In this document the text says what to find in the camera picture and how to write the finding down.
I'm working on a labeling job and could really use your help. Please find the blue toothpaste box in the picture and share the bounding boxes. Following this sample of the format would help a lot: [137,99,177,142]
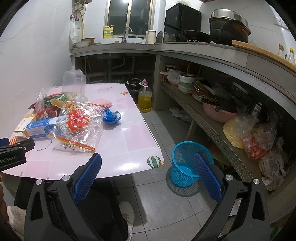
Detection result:
[26,116,60,139]

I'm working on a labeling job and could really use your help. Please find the red drink can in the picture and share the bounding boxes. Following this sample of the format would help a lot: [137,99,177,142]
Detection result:
[36,107,60,121]

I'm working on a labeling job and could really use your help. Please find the clear bag with red print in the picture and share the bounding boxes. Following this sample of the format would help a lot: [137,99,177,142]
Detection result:
[49,100,106,152]

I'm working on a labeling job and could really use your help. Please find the blue plastic wrapper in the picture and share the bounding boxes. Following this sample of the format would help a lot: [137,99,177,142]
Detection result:
[103,109,121,125]

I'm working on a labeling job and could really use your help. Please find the green plastic bottle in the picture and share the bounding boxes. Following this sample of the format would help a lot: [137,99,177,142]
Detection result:
[56,92,76,102]

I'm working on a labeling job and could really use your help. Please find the pink mesh sponge pad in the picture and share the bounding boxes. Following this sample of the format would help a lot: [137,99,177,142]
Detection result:
[91,98,113,108]

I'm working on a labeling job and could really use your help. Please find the clear plastic container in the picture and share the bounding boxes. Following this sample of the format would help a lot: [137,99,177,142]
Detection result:
[62,70,86,95]

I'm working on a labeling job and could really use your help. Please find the blue plastic waste basket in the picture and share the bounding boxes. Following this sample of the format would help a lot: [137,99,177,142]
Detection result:
[170,141,214,188]

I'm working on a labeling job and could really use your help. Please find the white shoe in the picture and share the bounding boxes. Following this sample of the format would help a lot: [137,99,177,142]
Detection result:
[119,201,135,241]

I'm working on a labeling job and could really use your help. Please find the pink balloon tablecloth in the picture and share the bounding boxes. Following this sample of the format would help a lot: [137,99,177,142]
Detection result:
[5,83,164,180]

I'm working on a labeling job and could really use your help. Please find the red item in plastic bag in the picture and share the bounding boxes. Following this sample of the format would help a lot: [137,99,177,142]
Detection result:
[243,128,276,162]

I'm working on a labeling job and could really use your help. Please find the yellow item in plastic bag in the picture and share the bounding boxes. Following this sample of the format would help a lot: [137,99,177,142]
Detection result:
[223,114,256,149]

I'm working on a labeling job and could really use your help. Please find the pink plastic basin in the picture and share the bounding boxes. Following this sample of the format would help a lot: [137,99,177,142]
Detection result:
[203,103,237,123]

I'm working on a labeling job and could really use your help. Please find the stacked white bowls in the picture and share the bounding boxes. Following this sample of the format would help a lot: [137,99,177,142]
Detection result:
[178,73,197,95]

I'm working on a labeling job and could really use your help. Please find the cooking oil bottle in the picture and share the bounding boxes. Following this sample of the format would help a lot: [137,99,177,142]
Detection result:
[138,79,152,113]

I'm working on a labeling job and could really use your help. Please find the white plastic bag on shelf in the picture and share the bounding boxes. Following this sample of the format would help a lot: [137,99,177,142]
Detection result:
[160,68,181,85]

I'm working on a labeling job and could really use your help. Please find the wooden cutting board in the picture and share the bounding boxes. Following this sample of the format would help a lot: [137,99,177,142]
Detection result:
[232,40,295,72]

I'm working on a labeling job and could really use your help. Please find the black frying pan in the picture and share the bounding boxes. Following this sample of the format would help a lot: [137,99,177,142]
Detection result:
[164,22,211,43]

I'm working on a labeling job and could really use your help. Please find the metal sink faucet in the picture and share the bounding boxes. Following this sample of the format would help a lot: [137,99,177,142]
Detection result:
[122,26,133,43]

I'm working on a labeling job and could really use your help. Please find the yellow detergent bottle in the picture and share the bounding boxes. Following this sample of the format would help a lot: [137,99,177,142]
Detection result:
[103,25,113,39]

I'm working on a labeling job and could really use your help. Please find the white ceramic jar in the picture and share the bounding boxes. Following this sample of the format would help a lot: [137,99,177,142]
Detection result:
[145,30,156,45]

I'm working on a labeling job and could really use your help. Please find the black microwave oven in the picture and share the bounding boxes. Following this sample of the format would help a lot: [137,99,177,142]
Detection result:
[164,3,201,43]

